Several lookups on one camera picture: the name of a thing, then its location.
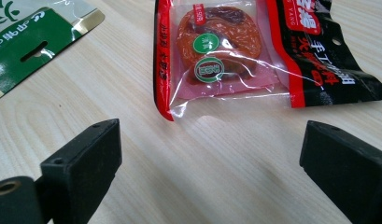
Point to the green and white snack packet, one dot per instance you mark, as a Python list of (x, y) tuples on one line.
[(33, 40)]

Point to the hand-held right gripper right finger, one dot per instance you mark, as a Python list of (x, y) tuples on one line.
[(347, 168)]

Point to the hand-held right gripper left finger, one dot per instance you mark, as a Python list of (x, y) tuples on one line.
[(86, 168)]

